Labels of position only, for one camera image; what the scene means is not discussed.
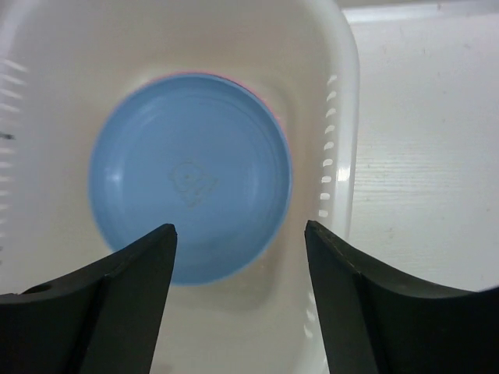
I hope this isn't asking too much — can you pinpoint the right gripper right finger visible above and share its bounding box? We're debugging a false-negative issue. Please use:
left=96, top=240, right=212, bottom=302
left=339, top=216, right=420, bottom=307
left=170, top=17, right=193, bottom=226
left=305, top=221, right=498, bottom=373

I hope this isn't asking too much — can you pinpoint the white plastic bin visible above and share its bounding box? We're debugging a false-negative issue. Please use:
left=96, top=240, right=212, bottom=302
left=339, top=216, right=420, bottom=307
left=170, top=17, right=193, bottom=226
left=1, top=1, right=359, bottom=373

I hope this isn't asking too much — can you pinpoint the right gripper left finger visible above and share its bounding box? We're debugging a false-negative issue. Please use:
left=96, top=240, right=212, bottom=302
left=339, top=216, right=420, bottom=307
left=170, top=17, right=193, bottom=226
left=1, top=224, right=177, bottom=373

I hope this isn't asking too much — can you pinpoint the blue plate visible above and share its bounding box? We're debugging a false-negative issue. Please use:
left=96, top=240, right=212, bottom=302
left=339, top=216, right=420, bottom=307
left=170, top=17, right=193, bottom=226
left=88, top=72, right=293, bottom=286

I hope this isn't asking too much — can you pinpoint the pink plate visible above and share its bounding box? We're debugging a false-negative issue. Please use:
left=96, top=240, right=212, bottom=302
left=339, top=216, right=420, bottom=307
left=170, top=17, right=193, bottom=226
left=143, top=69, right=288, bottom=138

